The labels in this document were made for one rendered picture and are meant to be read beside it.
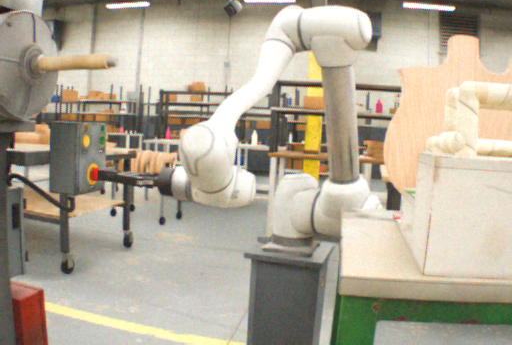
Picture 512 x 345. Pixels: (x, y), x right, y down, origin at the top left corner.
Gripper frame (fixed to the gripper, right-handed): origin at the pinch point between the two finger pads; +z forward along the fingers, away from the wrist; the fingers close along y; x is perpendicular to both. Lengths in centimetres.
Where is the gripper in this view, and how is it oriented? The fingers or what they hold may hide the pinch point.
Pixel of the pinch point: (109, 175)
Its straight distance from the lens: 123.2
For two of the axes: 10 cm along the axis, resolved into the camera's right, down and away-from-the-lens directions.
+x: 0.6, -10.0, -0.6
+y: 1.8, -0.5, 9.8
